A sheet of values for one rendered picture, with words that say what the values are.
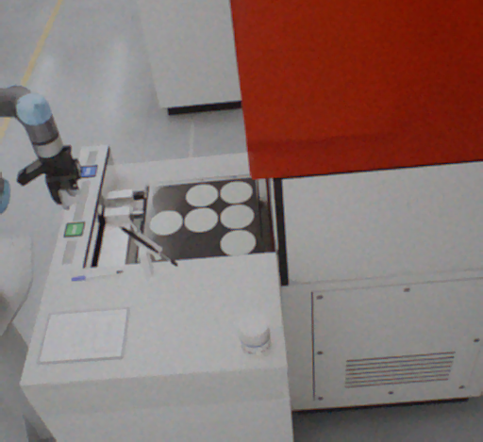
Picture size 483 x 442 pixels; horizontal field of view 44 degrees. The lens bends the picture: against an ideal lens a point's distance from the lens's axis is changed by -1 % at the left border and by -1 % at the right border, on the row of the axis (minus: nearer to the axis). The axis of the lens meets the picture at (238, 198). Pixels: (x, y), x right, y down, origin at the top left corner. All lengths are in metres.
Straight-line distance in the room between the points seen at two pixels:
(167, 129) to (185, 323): 2.37
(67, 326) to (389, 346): 1.02
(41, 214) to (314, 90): 2.35
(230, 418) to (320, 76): 0.88
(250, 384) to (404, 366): 0.82
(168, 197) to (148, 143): 1.77
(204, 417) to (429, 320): 0.77
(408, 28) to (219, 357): 0.82
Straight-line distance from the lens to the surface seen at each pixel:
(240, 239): 1.74
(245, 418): 1.61
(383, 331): 1.96
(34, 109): 1.51
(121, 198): 1.95
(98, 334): 1.53
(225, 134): 3.62
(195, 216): 1.83
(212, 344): 1.45
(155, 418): 1.61
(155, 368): 1.44
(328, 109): 1.32
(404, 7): 1.23
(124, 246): 1.82
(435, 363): 2.19
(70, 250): 1.76
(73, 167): 1.62
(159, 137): 3.70
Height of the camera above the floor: 2.17
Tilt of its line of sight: 43 degrees down
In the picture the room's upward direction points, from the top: 8 degrees counter-clockwise
